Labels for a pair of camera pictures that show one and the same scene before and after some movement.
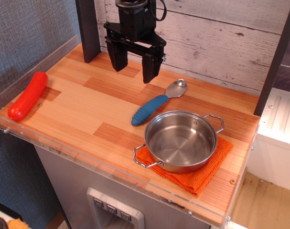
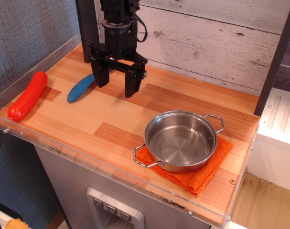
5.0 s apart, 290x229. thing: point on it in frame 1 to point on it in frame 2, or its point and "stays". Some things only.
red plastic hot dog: x=18 y=110 stays
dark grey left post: x=89 y=28 stays
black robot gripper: x=137 y=27 to x=120 y=49
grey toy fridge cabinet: x=89 y=199 stays
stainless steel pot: x=181 y=140 stays
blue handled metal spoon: x=176 y=89 to x=81 y=86
